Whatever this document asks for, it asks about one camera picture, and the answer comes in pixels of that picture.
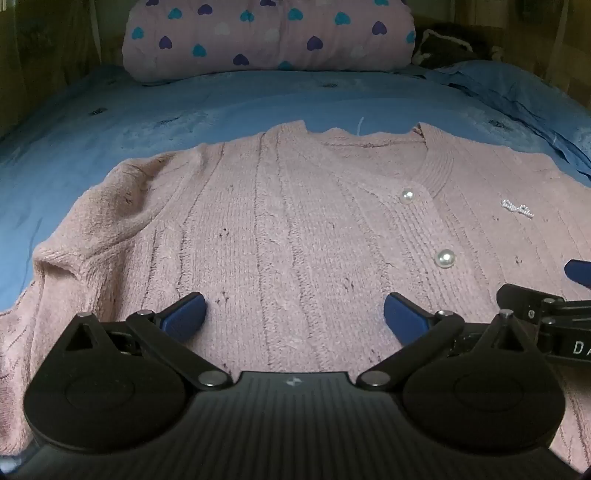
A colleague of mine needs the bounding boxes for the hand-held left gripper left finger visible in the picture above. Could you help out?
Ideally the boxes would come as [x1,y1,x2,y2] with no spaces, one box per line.
[62,292,232,389]

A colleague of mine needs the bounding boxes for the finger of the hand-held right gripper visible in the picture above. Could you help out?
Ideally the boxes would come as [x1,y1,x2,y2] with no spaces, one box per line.
[565,259,591,291]
[496,283,563,325]

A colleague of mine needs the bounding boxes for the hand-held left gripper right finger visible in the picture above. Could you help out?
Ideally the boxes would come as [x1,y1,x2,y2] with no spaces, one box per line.
[356,292,544,389]

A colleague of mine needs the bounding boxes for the pink knitted cardigan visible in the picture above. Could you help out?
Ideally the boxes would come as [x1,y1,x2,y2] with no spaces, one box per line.
[0,119,591,472]

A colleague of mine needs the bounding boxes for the blue pillow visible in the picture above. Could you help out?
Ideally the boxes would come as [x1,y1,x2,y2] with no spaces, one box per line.
[427,59,591,182]

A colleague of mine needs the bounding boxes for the blue bed sheet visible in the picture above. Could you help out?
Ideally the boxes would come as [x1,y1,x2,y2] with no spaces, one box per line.
[0,59,591,311]

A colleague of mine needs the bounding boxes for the dark cloth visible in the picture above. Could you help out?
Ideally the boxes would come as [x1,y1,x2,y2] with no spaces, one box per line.
[412,23,505,66]

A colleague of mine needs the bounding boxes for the pink heart print pillow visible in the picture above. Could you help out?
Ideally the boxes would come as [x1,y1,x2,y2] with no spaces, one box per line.
[121,0,417,85]

